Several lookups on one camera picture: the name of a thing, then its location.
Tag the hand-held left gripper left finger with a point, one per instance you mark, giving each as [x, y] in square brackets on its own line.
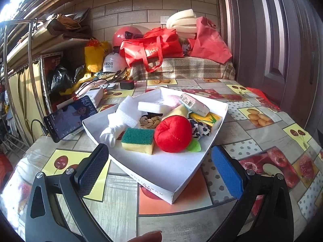
[93, 171]

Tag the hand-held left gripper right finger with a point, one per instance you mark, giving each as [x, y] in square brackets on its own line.
[227, 174]

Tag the black white print scrunchie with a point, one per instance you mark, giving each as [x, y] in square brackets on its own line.
[201, 129]

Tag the green yellow scouring sponge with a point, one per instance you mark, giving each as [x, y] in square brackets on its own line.
[137, 141]

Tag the yellow green packet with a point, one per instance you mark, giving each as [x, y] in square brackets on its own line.
[207, 118]

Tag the white cardboard box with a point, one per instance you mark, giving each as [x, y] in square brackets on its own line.
[164, 169]

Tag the white foam sheet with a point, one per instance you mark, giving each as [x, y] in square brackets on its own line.
[126, 113]

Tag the red plush apple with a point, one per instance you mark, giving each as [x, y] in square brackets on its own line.
[172, 133]

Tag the beige braided knot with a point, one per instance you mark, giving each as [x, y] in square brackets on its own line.
[149, 123]

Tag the tissue packet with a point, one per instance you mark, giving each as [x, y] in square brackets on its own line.
[194, 104]

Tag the white sponge block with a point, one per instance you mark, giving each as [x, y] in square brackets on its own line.
[154, 107]

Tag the pink plush ball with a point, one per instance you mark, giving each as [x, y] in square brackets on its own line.
[172, 98]

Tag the person's left hand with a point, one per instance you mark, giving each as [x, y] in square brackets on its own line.
[149, 235]

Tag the fruit print tablecloth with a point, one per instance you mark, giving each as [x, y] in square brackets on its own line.
[252, 131]

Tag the black smartphone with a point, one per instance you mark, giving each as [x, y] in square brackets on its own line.
[68, 118]

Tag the small white box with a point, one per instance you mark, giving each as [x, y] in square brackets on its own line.
[94, 95]

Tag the flat red plastic bag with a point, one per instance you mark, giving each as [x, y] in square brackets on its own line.
[262, 98]

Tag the black charger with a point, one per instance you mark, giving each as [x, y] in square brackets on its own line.
[127, 84]

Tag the black plastic bag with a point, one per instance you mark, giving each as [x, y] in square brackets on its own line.
[59, 78]

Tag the yellow curtain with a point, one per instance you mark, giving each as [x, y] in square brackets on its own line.
[22, 93]

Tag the white helmet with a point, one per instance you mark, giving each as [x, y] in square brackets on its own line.
[113, 63]

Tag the plaid cloth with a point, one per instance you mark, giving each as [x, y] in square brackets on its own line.
[189, 68]

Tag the yellow bag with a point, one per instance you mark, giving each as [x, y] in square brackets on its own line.
[96, 55]

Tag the red cloth bag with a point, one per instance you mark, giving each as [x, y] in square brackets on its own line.
[209, 42]

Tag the brown wooden door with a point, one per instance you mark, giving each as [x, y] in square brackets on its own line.
[265, 42]

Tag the pink helmet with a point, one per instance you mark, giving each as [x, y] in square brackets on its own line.
[123, 35]

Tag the brown bags on shelf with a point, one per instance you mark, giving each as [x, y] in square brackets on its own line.
[68, 25]

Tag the rolled white foam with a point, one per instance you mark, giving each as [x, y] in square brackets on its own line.
[181, 22]

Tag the chrome rack rail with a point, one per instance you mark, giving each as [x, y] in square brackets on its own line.
[31, 68]

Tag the white wall socket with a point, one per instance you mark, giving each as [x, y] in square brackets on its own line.
[165, 19]

